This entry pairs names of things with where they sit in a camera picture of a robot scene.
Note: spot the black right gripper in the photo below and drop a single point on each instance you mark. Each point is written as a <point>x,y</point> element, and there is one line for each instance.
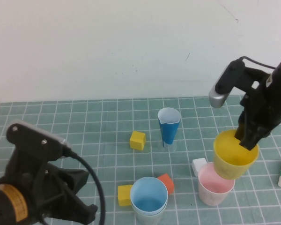
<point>269,105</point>

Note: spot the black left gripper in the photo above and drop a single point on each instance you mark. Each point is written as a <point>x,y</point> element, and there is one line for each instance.
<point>14,206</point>

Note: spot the yellow plastic cup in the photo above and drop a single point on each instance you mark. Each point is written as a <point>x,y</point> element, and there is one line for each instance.
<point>231,168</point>

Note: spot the light blue plastic cup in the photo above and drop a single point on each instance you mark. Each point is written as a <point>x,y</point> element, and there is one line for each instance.
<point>147,204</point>

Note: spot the pink plastic cup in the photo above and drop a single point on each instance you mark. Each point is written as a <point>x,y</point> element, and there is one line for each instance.
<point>210,197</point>

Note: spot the yellow foam cube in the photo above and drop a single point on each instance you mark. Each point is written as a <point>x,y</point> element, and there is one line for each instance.
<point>137,140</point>
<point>124,194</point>

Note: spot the white foam cube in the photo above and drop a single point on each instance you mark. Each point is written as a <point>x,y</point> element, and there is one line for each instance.
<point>197,165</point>

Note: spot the green plastic cup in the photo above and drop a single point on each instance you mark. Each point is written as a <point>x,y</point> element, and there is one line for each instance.
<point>147,219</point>

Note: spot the clear plastic cup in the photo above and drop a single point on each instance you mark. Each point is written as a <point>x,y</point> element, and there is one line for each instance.
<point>172,147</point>

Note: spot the blue paper cone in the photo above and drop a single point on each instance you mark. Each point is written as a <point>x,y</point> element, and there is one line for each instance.
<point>169,133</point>

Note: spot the teal grid tablecloth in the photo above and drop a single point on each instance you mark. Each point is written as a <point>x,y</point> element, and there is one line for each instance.
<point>84,117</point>

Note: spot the orange foam cube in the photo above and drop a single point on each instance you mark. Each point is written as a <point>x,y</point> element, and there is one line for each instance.
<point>168,182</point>

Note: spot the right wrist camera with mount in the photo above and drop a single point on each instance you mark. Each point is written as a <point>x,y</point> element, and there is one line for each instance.
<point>221,93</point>

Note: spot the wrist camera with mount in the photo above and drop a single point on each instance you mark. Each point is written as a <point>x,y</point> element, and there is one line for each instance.
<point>32,140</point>
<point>221,93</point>

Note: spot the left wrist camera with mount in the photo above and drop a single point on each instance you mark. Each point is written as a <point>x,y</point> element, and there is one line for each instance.
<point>32,140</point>

